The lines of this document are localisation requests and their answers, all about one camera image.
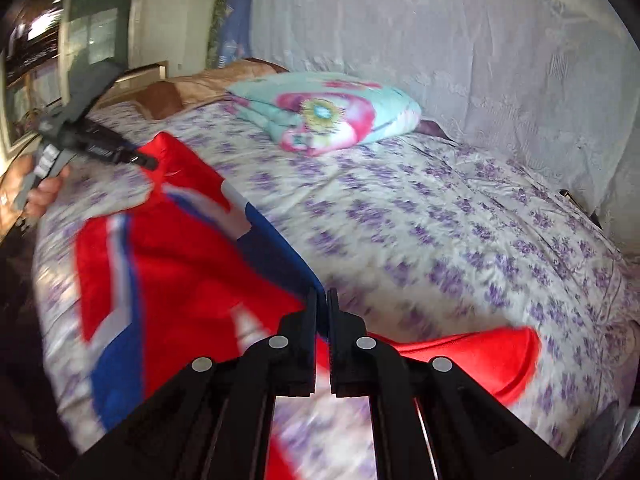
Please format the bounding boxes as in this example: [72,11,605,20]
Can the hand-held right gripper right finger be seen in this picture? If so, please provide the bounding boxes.
[326,288,576,480]

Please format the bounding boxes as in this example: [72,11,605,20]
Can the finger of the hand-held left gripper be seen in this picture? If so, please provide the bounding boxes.
[116,141,159,171]

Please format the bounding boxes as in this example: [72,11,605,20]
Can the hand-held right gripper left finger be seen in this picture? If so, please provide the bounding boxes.
[70,287,319,480]

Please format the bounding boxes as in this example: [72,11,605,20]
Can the red blue white pants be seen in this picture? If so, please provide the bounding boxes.
[75,131,543,480]

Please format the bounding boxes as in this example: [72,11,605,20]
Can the person's left hand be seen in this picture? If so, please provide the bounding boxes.
[0,152,71,241]

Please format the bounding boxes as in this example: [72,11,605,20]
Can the brown pillow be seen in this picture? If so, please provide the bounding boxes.
[95,59,288,121]

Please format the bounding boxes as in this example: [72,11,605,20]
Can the window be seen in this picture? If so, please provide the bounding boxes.
[0,0,136,161]

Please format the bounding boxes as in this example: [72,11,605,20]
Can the purple floral bed sheet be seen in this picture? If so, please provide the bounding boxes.
[31,99,633,480]

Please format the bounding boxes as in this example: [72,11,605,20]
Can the blue patterned cloth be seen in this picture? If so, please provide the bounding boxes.
[205,0,261,71]

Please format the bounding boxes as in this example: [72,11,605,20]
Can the folded floral blanket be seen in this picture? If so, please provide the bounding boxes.
[226,72,424,157]

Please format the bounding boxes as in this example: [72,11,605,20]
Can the white lace curtain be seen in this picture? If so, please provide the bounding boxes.
[248,0,638,256]

